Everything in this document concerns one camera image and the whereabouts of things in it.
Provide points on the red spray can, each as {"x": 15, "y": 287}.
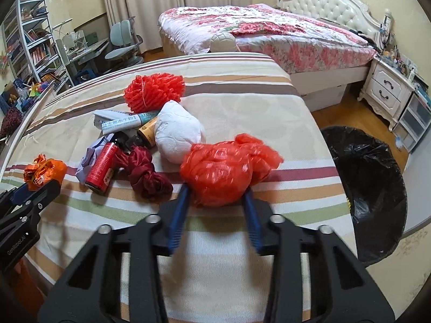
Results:
{"x": 101, "y": 168}

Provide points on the white storage box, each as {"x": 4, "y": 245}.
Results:
{"x": 325, "y": 96}

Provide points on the white nightstand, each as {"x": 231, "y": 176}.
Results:
{"x": 384, "y": 84}

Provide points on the black lined trash bin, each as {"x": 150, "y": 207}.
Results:
{"x": 370, "y": 191}

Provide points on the bed with floral quilt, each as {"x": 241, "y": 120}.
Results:
{"x": 286, "y": 37}

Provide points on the dark red mesh item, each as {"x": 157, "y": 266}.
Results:
{"x": 10, "y": 121}

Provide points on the white crumpled paper towel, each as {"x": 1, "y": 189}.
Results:
{"x": 175, "y": 134}

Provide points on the crumpled lavender paper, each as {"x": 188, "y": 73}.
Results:
{"x": 88, "y": 158}

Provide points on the nightstand clutter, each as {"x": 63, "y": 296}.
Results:
{"x": 400, "y": 57}

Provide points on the white round bedpost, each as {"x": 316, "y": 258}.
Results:
{"x": 224, "y": 42}

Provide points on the white teal tube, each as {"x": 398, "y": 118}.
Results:
{"x": 118, "y": 122}

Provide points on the blue plastic basket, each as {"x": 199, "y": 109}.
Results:
{"x": 10, "y": 96}

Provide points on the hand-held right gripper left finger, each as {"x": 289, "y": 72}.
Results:
{"x": 178, "y": 215}

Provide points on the white bookshelf with books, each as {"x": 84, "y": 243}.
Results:
{"x": 33, "y": 50}

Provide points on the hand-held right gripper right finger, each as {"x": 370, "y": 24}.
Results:
{"x": 252, "y": 223}

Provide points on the grey desk chair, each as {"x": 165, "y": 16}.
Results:
{"x": 121, "y": 33}

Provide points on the red plastic bag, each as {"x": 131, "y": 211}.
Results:
{"x": 215, "y": 175}

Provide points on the white wardrobe door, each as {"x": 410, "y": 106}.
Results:
{"x": 419, "y": 195}

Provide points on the dark red cloth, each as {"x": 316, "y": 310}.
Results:
{"x": 144, "y": 175}

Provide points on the blue white crumpled wrapper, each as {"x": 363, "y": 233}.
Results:
{"x": 399, "y": 142}

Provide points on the study desk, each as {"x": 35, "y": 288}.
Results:
{"x": 84, "y": 52}

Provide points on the white bed frame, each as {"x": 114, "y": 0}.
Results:
{"x": 330, "y": 75}

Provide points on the gold bottle black cap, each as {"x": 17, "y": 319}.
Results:
{"x": 148, "y": 135}

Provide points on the orange foil wrapper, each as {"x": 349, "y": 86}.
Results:
{"x": 43, "y": 171}

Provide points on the clear plastic drawer unit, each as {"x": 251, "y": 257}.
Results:
{"x": 414, "y": 117}

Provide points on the red foam fruit net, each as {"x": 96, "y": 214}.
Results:
{"x": 151, "y": 91}

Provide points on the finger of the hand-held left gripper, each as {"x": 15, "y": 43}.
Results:
{"x": 20, "y": 217}
{"x": 43, "y": 193}

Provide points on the white tufted headboard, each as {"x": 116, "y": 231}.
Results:
{"x": 330, "y": 6}

